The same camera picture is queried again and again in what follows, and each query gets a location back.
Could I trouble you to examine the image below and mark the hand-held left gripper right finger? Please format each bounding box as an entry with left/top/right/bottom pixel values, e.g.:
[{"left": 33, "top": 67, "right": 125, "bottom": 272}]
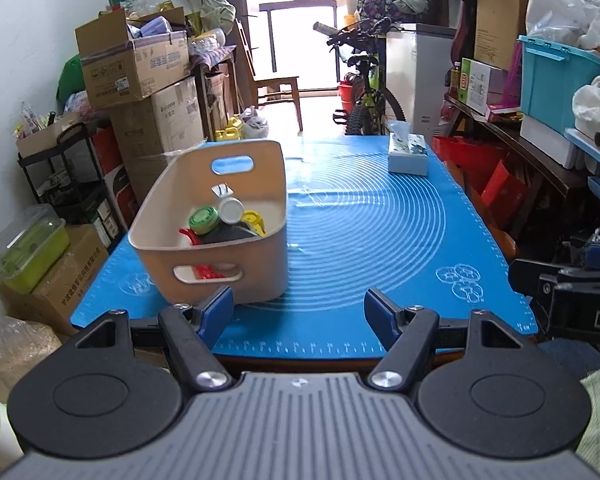
[{"left": 364, "top": 287, "right": 529, "bottom": 391}]

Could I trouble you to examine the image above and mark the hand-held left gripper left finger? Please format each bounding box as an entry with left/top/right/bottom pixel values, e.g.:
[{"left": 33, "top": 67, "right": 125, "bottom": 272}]
[{"left": 72, "top": 286, "right": 236, "bottom": 393}]

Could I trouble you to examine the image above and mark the beige plastic storage bin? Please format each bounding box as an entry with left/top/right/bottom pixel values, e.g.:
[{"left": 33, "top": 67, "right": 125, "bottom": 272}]
[{"left": 128, "top": 140, "right": 287, "bottom": 306}]

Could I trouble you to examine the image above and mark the red plastic toy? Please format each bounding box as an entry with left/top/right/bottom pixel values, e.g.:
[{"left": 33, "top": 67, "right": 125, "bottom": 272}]
[{"left": 179, "top": 227, "right": 243, "bottom": 281}]

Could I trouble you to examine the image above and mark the dark blue cloth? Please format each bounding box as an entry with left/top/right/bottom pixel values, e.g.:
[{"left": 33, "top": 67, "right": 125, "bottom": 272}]
[{"left": 537, "top": 340, "right": 600, "bottom": 382}]

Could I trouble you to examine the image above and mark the black flat item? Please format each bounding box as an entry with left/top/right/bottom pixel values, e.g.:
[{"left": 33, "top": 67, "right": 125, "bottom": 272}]
[{"left": 200, "top": 224, "right": 261, "bottom": 246}]

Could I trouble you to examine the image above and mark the red gift box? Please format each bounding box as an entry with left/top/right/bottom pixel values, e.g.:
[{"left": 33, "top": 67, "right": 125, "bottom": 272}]
[
  {"left": 480, "top": 160, "right": 528, "bottom": 229},
  {"left": 432, "top": 136, "right": 508, "bottom": 196}
]

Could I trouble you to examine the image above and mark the blue silicone baking mat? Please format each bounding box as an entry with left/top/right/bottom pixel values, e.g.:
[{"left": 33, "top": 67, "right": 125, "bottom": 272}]
[{"left": 70, "top": 136, "right": 540, "bottom": 361}]

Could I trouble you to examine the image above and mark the green round cap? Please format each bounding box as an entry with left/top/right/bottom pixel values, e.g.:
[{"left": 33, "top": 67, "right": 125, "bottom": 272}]
[{"left": 188, "top": 206, "right": 221, "bottom": 235}]

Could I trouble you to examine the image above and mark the yellow round plastic cap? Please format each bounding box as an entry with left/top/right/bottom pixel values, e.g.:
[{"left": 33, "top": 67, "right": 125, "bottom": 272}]
[{"left": 242, "top": 210, "right": 267, "bottom": 237}]

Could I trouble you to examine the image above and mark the white round cap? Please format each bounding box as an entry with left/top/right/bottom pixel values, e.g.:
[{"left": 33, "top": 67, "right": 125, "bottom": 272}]
[{"left": 219, "top": 197, "right": 245, "bottom": 225}]

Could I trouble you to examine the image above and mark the white flat box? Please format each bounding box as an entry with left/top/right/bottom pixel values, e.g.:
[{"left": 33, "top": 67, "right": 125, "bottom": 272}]
[{"left": 520, "top": 114, "right": 586, "bottom": 168}]

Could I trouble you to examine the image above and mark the dark wooden side table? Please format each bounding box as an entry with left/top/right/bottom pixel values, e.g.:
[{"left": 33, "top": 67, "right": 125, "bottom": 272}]
[{"left": 442, "top": 92, "right": 588, "bottom": 241}]

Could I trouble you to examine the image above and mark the brown printed cardboard box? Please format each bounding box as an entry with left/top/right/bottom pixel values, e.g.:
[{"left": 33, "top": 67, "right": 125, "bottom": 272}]
[{"left": 0, "top": 224, "right": 110, "bottom": 336}]

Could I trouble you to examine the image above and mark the white green tissue box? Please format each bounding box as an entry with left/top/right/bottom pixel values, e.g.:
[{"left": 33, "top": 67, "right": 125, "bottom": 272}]
[{"left": 387, "top": 121, "right": 429, "bottom": 177}]

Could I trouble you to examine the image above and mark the white cloth bundle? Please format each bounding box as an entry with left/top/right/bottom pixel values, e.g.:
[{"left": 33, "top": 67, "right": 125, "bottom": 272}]
[{"left": 572, "top": 75, "right": 600, "bottom": 133}]

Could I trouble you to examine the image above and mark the red white appliance box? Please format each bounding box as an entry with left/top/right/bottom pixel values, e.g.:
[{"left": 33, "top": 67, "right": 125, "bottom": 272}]
[{"left": 91, "top": 127, "right": 141, "bottom": 227}]

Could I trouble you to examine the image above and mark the teal plastic storage crate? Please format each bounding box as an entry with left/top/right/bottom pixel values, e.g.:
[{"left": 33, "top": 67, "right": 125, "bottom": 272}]
[{"left": 517, "top": 35, "right": 600, "bottom": 136}]

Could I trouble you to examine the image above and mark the yellow plastic jug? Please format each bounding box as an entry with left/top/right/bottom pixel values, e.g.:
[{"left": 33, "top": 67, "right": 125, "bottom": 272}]
[{"left": 215, "top": 116, "right": 245, "bottom": 142}]

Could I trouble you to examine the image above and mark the large wrapped cardboard box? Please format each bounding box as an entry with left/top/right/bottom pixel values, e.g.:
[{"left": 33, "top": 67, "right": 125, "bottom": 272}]
[{"left": 111, "top": 76, "right": 206, "bottom": 204}]

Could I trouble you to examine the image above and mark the clear plastic bag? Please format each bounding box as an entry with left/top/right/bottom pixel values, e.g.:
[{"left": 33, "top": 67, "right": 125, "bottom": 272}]
[{"left": 240, "top": 106, "right": 271, "bottom": 140}]

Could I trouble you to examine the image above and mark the green container with clear lid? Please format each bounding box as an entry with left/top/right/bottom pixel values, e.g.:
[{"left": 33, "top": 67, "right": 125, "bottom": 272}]
[{"left": 0, "top": 204, "right": 71, "bottom": 294}]

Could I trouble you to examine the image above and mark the green white carton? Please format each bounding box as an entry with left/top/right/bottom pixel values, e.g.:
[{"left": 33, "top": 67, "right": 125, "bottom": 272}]
[{"left": 460, "top": 57, "right": 508, "bottom": 116}]

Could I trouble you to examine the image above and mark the clear bag of grain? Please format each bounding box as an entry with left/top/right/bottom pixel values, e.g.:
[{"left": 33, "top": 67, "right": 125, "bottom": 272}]
[{"left": 0, "top": 316, "right": 63, "bottom": 391}]

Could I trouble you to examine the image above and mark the black shelf rack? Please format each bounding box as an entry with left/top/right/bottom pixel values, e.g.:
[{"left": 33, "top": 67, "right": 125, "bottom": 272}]
[{"left": 17, "top": 122, "right": 126, "bottom": 254}]

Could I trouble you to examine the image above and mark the red plastic bucket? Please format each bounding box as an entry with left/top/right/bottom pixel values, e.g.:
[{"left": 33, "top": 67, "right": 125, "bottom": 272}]
[{"left": 337, "top": 82, "right": 361, "bottom": 111}]

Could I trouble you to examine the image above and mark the green black bicycle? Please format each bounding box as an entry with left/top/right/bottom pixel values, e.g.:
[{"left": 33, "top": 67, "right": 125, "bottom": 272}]
[{"left": 312, "top": 17, "right": 406, "bottom": 137}]

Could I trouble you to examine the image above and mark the white chest freezer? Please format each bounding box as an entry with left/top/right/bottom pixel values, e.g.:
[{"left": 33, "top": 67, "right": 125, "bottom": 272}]
[{"left": 385, "top": 24, "right": 458, "bottom": 139}]

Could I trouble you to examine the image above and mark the wooden chair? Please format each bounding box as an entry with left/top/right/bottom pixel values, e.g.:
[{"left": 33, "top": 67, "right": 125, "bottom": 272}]
[{"left": 235, "top": 19, "right": 303, "bottom": 133}]

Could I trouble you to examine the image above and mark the shallow cardboard box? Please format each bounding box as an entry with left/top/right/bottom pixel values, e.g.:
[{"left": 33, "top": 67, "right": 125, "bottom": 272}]
[{"left": 16, "top": 112, "right": 88, "bottom": 158}]

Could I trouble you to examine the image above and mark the white plastic bags pile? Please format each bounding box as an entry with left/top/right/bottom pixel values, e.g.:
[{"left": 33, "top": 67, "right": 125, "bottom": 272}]
[{"left": 525, "top": 0, "right": 600, "bottom": 53}]

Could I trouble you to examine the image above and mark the open brown cardboard box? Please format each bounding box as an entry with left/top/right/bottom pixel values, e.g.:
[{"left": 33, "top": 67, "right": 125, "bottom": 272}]
[{"left": 75, "top": 7, "right": 191, "bottom": 112}]

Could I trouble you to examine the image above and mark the tall brown cardboard box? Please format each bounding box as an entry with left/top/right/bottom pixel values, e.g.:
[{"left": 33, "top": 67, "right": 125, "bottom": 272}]
[{"left": 474, "top": 0, "right": 533, "bottom": 71}]

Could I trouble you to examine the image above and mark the green plastic bag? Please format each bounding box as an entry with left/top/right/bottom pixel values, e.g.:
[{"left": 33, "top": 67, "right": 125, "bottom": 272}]
[{"left": 55, "top": 55, "right": 88, "bottom": 106}]

